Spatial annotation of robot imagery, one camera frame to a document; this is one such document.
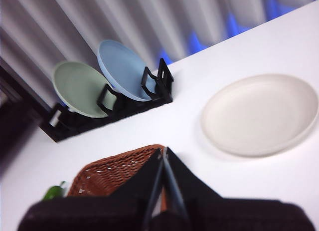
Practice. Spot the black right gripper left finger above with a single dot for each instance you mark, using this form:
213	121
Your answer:
94	213

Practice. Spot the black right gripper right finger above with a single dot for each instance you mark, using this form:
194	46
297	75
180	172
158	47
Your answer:
224	216

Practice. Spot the brown wicker basket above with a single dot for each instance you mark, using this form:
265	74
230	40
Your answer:
112	171

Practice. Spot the green cucumber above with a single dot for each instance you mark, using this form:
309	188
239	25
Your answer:
53	192

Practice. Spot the black plate rack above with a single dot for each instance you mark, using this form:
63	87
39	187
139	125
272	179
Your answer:
74	130

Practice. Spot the cream white plate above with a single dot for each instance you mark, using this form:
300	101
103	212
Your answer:
259	113

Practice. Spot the pale green plate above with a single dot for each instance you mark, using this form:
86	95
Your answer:
77	88

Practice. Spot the pale blue plate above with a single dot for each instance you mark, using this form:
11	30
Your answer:
117	64

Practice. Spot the grey pleated curtain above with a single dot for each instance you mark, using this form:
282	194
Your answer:
124	16

